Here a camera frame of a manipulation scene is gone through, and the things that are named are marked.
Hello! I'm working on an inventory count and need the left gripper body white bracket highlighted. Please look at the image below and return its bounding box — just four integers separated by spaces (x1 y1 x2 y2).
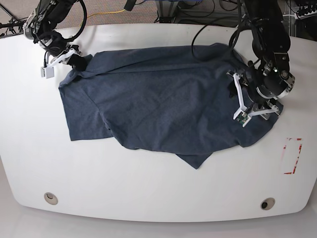
227 70 283 118

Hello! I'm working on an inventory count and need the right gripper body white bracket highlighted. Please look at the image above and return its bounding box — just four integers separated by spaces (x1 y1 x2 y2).
43 45 81 68

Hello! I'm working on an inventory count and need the dark blue T-shirt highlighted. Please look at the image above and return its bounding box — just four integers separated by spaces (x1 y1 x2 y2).
59 43 278 169

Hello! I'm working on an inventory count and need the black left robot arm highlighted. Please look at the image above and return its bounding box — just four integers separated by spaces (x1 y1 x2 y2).
228 0 295 125

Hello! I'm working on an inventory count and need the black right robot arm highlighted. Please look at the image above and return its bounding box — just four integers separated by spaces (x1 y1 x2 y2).
23 0 88 78

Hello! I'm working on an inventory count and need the red tape rectangle marking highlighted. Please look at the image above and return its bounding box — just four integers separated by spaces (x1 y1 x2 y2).
281 138 303 175

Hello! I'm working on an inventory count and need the black tripod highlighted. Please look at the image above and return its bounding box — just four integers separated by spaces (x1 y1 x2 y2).
0 4 28 39

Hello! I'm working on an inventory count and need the right table grommet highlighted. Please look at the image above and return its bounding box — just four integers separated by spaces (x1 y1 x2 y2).
260 197 275 211

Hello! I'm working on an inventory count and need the table grommet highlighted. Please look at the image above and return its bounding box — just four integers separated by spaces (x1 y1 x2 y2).
44 192 58 205
260 197 275 211

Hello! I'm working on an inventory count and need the left table grommet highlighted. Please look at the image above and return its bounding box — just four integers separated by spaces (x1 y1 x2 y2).
44 192 58 205

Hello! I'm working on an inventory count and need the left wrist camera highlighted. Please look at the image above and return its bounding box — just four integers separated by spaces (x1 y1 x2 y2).
233 109 251 127

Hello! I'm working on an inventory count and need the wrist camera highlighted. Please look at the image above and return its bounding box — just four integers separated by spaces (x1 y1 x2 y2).
233 109 251 127
41 67 54 79

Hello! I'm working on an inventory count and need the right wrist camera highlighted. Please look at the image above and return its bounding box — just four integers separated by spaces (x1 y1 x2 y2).
41 67 54 79

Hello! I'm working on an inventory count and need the yellow cable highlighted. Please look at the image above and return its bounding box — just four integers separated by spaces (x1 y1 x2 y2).
86 8 126 19

